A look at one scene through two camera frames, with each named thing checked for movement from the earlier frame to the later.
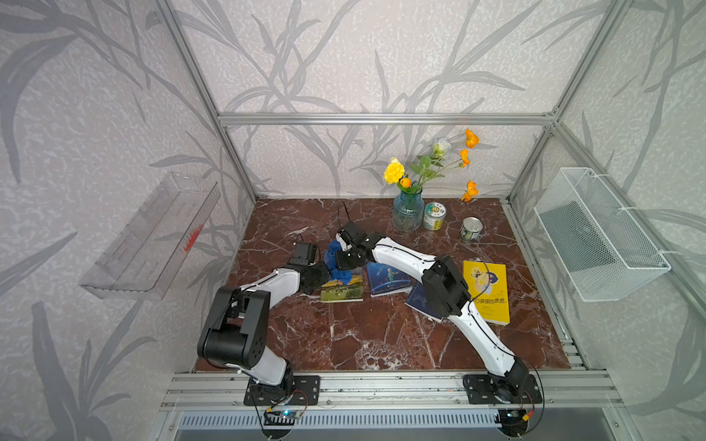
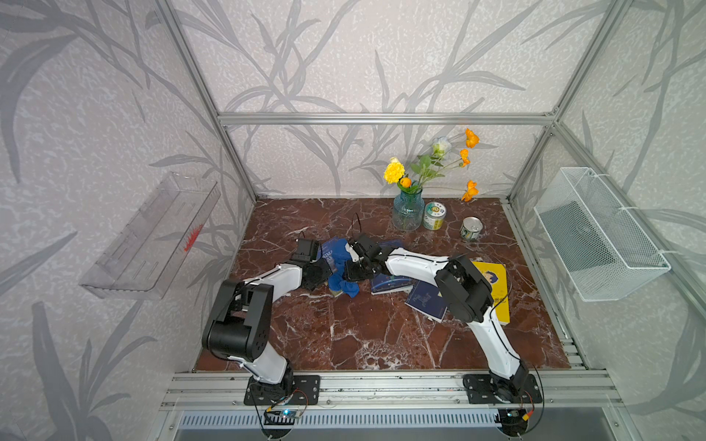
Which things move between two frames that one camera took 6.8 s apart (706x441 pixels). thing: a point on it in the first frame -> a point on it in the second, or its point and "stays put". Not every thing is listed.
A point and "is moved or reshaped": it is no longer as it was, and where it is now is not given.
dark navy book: (417, 299) stays put
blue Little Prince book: (387, 279) stays put
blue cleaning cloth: (330, 257) -> (337, 283)
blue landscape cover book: (334, 291) is moved or reshaped
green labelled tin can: (434, 215) stays put
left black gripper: (324, 277) stays put
